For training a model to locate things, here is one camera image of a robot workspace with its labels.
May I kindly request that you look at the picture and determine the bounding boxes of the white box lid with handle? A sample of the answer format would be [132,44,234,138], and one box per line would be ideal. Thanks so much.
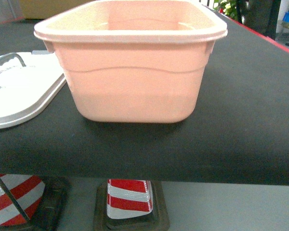
[0,51,66,129]

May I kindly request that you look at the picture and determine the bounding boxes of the red white striped traffic cone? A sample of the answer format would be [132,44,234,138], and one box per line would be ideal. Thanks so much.
[92,179,171,231]

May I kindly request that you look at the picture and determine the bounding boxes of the pink plastic box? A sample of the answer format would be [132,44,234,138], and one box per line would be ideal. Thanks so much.
[34,0,228,123]

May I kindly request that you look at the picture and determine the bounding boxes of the green potted plant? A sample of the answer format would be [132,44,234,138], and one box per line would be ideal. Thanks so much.
[213,0,241,22]

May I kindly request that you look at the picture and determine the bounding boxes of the black table mat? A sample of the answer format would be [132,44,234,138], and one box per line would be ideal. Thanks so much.
[0,20,289,185]

